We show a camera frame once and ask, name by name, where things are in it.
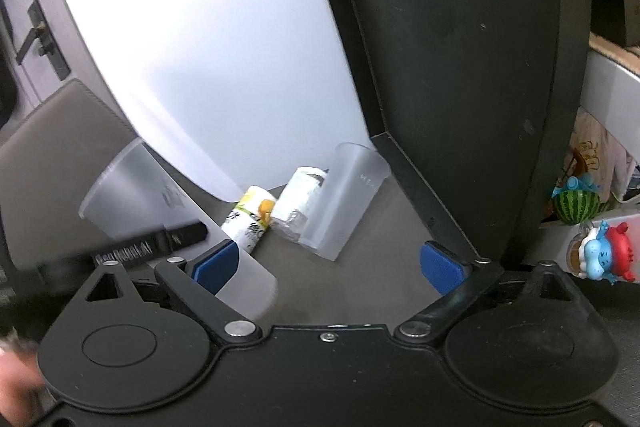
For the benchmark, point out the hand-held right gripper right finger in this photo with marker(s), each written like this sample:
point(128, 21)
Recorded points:
point(441, 269)

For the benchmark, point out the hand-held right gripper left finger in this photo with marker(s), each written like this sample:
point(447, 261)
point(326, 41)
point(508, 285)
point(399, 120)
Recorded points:
point(217, 266)

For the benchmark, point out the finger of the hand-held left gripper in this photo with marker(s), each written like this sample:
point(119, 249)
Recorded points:
point(150, 244)

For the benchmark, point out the translucent plastic cup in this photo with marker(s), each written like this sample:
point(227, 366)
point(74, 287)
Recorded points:
point(135, 187)
point(345, 202)

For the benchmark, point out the person's left hand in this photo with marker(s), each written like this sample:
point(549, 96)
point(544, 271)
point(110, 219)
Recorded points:
point(15, 379)

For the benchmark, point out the yellow and white can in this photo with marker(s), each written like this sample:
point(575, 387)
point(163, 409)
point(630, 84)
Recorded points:
point(250, 219)

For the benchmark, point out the white and silver can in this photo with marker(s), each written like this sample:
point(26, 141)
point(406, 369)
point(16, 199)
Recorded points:
point(297, 202)

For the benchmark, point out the watermelon toy figure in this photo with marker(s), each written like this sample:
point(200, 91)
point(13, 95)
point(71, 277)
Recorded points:
point(577, 204)

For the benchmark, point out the blue and red crab toy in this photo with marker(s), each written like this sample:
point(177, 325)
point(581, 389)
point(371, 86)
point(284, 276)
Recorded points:
point(607, 254)

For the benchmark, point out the cartoon print bag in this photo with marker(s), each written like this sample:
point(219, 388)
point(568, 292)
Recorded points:
point(595, 152)

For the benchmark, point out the black backdrop panel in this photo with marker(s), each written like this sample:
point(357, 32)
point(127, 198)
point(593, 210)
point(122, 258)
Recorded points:
point(450, 57)

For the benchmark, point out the white backdrop board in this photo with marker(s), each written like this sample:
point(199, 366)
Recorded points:
point(200, 32)

